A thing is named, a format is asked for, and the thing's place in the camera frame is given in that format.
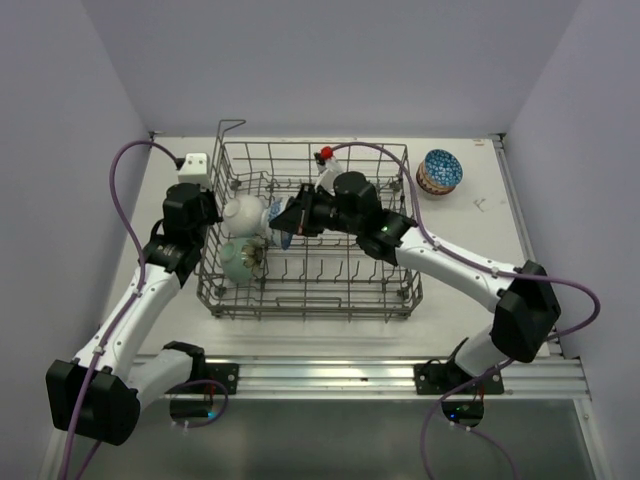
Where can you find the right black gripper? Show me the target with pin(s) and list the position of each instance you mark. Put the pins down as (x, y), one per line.
(298, 215)

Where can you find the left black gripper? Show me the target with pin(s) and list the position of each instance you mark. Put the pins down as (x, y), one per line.
(209, 197)

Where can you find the white bowl dark stripes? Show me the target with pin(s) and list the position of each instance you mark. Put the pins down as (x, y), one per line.
(430, 188)

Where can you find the red diamond pattern bowl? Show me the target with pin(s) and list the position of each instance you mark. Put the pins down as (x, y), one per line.
(443, 168)

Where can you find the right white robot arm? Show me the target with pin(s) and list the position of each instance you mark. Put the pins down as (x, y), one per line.
(521, 299)

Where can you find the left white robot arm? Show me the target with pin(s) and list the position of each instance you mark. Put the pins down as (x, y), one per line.
(100, 393)

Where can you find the white ribbed ceramic bowl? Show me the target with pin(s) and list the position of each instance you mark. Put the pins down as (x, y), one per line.
(242, 215)

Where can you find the brown floral ceramic bowl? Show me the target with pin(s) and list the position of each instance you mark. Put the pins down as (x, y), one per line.
(252, 253)

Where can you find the pale green ceramic bowl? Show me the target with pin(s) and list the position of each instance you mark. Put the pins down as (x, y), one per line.
(232, 261)

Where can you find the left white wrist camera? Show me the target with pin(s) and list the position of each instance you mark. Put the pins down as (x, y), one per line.
(193, 168)

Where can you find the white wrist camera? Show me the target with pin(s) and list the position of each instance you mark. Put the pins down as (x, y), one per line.
(193, 168)
(329, 168)

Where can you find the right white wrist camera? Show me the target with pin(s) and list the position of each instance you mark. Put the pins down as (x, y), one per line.
(329, 168)

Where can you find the grey wire dish rack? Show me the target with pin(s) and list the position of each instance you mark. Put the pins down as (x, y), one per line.
(318, 278)

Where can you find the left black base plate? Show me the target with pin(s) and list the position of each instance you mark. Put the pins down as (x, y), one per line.
(220, 377)

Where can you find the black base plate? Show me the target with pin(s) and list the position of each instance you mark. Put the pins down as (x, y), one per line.
(220, 377)
(437, 377)

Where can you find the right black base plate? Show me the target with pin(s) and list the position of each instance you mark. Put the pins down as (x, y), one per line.
(437, 377)

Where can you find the aluminium mounting rail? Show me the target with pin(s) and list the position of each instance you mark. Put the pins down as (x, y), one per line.
(305, 378)

